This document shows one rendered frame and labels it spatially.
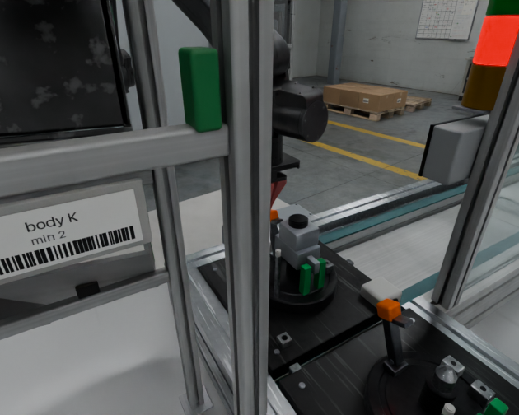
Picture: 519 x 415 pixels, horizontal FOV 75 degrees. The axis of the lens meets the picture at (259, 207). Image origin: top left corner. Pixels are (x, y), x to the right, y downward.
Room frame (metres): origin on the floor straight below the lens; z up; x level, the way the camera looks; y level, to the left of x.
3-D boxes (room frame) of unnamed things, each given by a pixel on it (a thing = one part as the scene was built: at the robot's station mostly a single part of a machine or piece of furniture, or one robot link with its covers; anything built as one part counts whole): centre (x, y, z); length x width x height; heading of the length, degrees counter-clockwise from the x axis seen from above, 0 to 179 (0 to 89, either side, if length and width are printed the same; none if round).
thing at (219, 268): (0.44, -0.06, 0.96); 0.24 x 0.24 x 0.02; 31
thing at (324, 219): (0.71, -0.22, 0.91); 0.89 x 0.06 x 0.11; 121
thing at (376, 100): (6.19, -1.84, 0.20); 1.20 x 0.80 x 0.41; 38
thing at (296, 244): (0.43, -0.06, 1.06); 0.08 x 0.04 x 0.07; 30
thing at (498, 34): (0.43, -0.28, 1.33); 0.05 x 0.05 x 0.05
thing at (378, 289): (0.40, -0.19, 0.97); 0.05 x 0.05 x 0.04; 31
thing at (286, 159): (0.53, -0.01, 1.17); 0.10 x 0.07 x 0.07; 121
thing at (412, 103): (6.84, -2.61, 0.07); 1.20 x 0.82 x 0.14; 45
